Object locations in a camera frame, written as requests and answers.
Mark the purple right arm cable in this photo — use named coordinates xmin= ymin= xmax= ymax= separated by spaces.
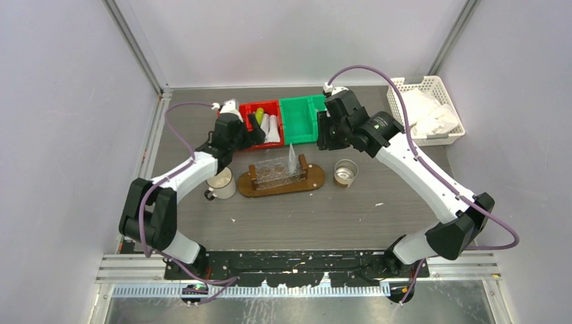
xmin=326 ymin=65 xmax=521 ymax=306

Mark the white toothpaste tube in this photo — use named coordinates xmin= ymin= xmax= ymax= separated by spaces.
xmin=260 ymin=113 xmax=270 ymax=142
xmin=267 ymin=115 xmax=281 ymax=142

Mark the white perforated plastic basket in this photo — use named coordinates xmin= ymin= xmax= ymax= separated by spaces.
xmin=392 ymin=76 xmax=465 ymax=146

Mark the white enamel mug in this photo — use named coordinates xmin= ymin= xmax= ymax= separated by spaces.
xmin=204 ymin=167 xmax=236 ymax=201

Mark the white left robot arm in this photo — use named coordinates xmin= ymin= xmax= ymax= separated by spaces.
xmin=119 ymin=99 xmax=265 ymax=279

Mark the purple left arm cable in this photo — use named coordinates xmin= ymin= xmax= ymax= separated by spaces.
xmin=138 ymin=101 xmax=240 ymax=306

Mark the clear acrylic wooden rack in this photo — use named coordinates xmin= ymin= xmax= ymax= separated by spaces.
xmin=248 ymin=155 xmax=307 ymax=190

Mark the lime green toothpaste tube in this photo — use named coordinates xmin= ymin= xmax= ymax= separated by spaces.
xmin=255 ymin=107 xmax=264 ymax=125

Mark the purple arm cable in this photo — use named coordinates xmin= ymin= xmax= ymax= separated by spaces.
xmin=138 ymin=101 xmax=240 ymax=306
xmin=326 ymin=65 xmax=521 ymax=306

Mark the brown oval wooden tray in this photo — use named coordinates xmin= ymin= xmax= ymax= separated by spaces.
xmin=237 ymin=164 xmax=326 ymax=198

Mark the green plastic bin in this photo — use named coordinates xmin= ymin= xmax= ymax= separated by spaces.
xmin=308 ymin=94 xmax=326 ymax=119
xmin=279 ymin=96 xmax=318 ymax=146

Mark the red plastic bin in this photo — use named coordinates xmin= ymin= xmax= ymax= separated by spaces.
xmin=239 ymin=100 xmax=285 ymax=151
xmin=238 ymin=104 xmax=251 ymax=128

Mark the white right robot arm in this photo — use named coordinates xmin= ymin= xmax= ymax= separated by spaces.
xmin=317 ymin=86 xmax=494 ymax=277

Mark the white crumpled cloth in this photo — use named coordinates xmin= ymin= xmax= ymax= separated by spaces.
xmin=390 ymin=88 xmax=461 ymax=137

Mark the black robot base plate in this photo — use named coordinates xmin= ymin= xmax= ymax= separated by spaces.
xmin=161 ymin=250 xmax=429 ymax=288

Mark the grey toothpaste tube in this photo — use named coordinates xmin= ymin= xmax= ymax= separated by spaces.
xmin=287 ymin=143 xmax=297 ymax=175

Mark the shiny metal cup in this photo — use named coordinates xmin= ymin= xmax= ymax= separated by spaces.
xmin=333 ymin=159 xmax=359 ymax=188

